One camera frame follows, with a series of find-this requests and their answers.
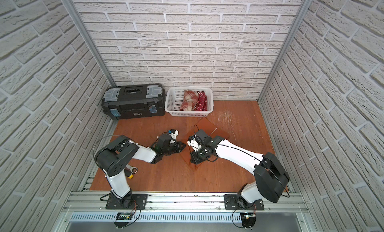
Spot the orange brown skirt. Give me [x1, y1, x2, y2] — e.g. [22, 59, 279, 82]
[181, 117, 230, 170]

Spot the red polka dot skirt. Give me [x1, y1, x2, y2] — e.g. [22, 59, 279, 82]
[194, 92, 208, 111]

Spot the red plaid skirt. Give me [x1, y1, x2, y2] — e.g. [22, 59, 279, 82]
[180, 90, 199, 111]

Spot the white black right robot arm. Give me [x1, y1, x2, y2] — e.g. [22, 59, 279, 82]
[188, 130, 290, 209]

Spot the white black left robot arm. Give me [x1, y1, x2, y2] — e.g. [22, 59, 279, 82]
[93, 130, 187, 209]

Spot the silver wrench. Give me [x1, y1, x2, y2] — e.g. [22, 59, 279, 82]
[126, 165, 138, 174]

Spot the yellow black screwdriver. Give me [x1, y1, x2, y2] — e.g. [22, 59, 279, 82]
[124, 170, 134, 179]

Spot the white plastic basket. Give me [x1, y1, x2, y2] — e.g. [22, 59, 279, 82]
[165, 87, 214, 117]

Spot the black plastic toolbox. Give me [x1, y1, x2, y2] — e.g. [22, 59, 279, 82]
[102, 84, 165, 121]

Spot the left controller board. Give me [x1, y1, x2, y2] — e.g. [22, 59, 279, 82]
[114, 213, 138, 229]

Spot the controller board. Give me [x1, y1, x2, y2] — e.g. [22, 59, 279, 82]
[114, 213, 138, 229]
[240, 213, 257, 229]

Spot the right controller board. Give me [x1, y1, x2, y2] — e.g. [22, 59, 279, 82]
[240, 213, 257, 229]

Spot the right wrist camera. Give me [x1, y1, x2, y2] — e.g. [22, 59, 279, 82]
[187, 136, 201, 152]

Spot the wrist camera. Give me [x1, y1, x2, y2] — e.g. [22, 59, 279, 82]
[168, 129, 179, 140]
[187, 136, 201, 152]

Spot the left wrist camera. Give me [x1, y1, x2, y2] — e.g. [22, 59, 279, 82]
[168, 129, 179, 140]

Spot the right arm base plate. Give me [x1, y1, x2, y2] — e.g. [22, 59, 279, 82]
[224, 194, 265, 211]

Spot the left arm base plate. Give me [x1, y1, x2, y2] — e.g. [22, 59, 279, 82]
[106, 192, 149, 210]

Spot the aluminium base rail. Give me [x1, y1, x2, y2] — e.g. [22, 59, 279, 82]
[62, 191, 310, 213]

